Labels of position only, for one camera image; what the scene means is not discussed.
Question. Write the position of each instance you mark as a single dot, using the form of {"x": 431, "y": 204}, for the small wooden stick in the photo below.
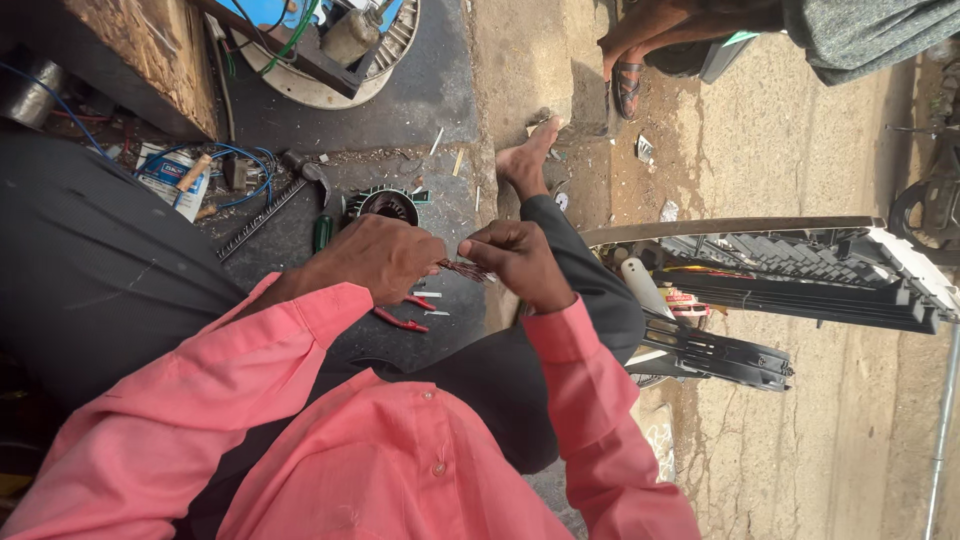
{"x": 458, "y": 162}

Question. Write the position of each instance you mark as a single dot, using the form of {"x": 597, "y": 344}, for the person's right hand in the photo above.
{"x": 525, "y": 262}

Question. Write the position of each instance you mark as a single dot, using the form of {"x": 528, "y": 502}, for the motor stator with copper winding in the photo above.
{"x": 384, "y": 204}

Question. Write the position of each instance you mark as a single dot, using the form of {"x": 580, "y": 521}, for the metal hammer head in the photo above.
{"x": 309, "y": 171}

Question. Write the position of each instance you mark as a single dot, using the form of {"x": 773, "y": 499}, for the crumpled paper scrap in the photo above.
{"x": 644, "y": 148}
{"x": 669, "y": 211}

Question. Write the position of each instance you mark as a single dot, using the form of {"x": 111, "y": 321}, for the black metal bar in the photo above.
{"x": 307, "y": 56}

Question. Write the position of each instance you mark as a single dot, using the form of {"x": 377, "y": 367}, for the wooden board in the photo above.
{"x": 142, "y": 60}

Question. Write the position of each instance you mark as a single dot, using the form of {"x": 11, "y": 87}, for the shiny metal can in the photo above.
{"x": 30, "y": 94}

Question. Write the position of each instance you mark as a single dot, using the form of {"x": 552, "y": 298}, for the parked motorcycle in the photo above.
{"x": 930, "y": 199}

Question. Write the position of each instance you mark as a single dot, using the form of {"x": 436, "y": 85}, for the person's pink shirt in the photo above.
{"x": 390, "y": 465}

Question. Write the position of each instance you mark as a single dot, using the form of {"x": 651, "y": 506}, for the person's left hand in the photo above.
{"x": 375, "y": 255}

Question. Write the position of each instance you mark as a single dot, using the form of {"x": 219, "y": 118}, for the white round fan housing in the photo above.
{"x": 315, "y": 88}

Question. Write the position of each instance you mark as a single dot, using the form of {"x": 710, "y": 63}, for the black grey plastic part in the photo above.
{"x": 709, "y": 56}

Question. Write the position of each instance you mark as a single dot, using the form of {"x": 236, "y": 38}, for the person's right fingers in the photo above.
{"x": 484, "y": 247}

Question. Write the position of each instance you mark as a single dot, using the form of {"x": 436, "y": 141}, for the person's black trousers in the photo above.
{"x": 97, "y": 277}

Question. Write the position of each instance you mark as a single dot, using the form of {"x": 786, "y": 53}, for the white packet with blue label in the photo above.
{"x": 166, "y": 180}

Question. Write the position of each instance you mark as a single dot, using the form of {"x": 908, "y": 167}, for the person's bare foot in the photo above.
{"x": 527, "y": 161}

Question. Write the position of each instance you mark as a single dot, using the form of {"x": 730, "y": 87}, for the grey metal pole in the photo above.
{"x": 942, "y": 435}

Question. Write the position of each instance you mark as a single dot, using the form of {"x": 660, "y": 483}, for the person's left fingers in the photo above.
{"x": 433, "y": 253}

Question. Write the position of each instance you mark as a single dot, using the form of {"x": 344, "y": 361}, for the grey cylindrical capacitor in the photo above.
{"x": 349, "y": 36}

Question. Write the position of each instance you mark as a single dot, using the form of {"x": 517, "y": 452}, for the heap of black plastic grilles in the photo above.
{"x": 780, "y": 285}

